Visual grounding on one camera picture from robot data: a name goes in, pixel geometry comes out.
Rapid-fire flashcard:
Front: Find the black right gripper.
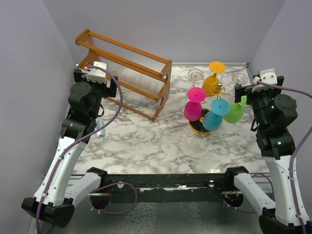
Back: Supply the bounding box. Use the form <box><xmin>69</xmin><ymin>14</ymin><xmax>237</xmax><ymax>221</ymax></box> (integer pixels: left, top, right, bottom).
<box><xmin>235</xmin><ymin>82</ymin><xmax>281</xmax><ymax>130</ymax></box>

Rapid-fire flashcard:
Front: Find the clear wine glass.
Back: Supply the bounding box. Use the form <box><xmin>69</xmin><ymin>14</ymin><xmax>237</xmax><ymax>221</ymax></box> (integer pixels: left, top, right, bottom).
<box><xmin>188</xmin><ymin>69</ymin><xmax>204</xmax><ymax>88</ymax></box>
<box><xmin>232</xmin><ymin>74</ymin><xmax>247</xmax><ymax>86</ymax></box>

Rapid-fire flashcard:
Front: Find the green plastic wine glass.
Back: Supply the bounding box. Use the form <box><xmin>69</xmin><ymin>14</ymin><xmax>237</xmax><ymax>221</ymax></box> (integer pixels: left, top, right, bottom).
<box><xmin>223</xmin><ymin>96</ymin><xmax>249</xmax><ymax>124</ymax></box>

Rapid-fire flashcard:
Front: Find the yellow plastic wine glass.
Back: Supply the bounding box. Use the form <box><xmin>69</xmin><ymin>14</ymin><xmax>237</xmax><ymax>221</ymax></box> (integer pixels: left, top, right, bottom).
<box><xmin>202</xmin><ymin>61</ymin><xmax>226</xmax><ymax>97</ymax></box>

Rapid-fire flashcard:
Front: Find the blue plastic wine glass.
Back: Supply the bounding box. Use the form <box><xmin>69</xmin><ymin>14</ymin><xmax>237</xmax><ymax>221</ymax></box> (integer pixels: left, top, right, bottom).
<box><xmin>202</xmin><ymin>98</ymin><xmax>230</xmax><ymax>131</ymax></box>

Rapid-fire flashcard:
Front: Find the pink plastic wine glass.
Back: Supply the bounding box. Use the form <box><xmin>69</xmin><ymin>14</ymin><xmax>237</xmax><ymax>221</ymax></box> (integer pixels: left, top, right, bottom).
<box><xmin>184</xmin><ymin>87</ymin><xmax>206</xmax><ymax>121</ymax></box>

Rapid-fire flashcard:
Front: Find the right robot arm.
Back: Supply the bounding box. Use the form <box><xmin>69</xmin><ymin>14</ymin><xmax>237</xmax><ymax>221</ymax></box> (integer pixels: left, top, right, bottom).
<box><xmin>224</xmin><ymin>75</ymin><xmax>312</xmax><ymax>234</ymax></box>

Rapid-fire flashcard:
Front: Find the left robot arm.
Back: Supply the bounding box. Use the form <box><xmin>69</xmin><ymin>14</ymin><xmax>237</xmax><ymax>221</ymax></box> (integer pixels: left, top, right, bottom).
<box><xmin>21</xmin><ymin>62</ymin><xmax>121</xmax><ymax>233</ymax></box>

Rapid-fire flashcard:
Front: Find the wooden two-tier shelf rack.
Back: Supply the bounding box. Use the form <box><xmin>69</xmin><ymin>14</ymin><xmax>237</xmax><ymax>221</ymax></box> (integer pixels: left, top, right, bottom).
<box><xmin>75</xmin><ymin>29</ymin><xmax>172</xmax><ymax>121</ymax></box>

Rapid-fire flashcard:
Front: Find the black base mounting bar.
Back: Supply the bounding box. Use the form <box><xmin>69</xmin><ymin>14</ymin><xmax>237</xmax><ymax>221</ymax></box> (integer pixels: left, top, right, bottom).
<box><xmin>89</xmin><ymin>172</ymin><xmax>238</xmax><ymax>204</ymax></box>

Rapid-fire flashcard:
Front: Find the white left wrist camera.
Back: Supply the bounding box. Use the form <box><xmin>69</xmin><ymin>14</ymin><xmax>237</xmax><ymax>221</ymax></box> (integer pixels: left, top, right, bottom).
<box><xmin>85</xmin><ymin>61</ymin><xmax>107</xmax><ymax>84</ymax></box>

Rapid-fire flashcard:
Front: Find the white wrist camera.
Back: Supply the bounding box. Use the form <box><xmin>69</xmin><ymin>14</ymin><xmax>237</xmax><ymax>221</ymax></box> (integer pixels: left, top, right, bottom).
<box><xmin>85</xmin><ymin>61</ymin><xmax>107</xmax><ymax>84</ymax></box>
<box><xmin>252</xmin><ymin>68</ymin><xmax>277</xmax><ymax>92</ymax></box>

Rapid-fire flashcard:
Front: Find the gold wire wine glass rack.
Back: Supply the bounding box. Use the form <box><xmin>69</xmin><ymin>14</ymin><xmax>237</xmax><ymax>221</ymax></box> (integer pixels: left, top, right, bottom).
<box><xmin>184</xmin><ymin>69</ymin><xmax>232</xmax><ymax>135</ymax></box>

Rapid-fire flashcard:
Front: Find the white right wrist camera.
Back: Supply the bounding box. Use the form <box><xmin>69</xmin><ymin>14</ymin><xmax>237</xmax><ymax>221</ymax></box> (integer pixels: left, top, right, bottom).
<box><xmin>252</xmin><ymin>68</ymin><xmax>277</xmax><ymax>92</ymax></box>

